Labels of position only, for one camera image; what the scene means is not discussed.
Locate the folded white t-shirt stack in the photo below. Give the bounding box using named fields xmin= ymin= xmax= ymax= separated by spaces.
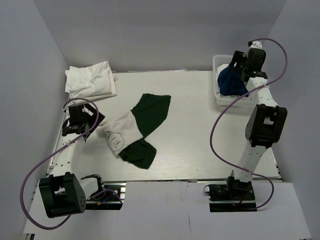
xmin=65 ymin=61 xmax=117 ymax=100

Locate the purple cable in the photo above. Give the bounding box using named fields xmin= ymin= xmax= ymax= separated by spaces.
xmin=209 ymin=37 xmax=289 ymax=210
xmin=20 ymin=98 xmax=101 ymax=230

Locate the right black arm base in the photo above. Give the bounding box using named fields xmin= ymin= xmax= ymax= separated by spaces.
xmin=203 ymin=184 xmax=257 ymax=213

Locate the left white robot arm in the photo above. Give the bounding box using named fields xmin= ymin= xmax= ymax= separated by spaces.
xmin=39 ymin=103 xmax=106 ymax=218

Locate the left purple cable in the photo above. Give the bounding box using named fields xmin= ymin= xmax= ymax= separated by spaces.
xmin=20 ymin=98 xmax=101 ymax=230

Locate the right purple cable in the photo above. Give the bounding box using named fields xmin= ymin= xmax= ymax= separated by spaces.
xmin=209 ymin=37 xmax=289 ymax=210

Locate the white and green raglan t-shirt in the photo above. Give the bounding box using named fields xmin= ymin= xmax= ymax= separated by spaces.
xmin=96 ymin=93 xmax=171 ymax=170

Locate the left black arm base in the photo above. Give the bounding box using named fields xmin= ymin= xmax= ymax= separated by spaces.
xmin=85 ymin=182 xmax=126 ymax=211

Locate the blue t-shirt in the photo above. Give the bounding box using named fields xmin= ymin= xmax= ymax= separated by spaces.
xmin=217 ymin=64 xmax=248 ymax=97

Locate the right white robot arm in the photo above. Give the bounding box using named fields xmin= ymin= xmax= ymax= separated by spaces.
xmin=225 ymin=40 xmax=288 ymax=200

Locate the white plastic basket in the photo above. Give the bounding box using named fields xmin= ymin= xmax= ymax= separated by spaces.
xmin=212 ymin=55 xmax=253 ymax=107

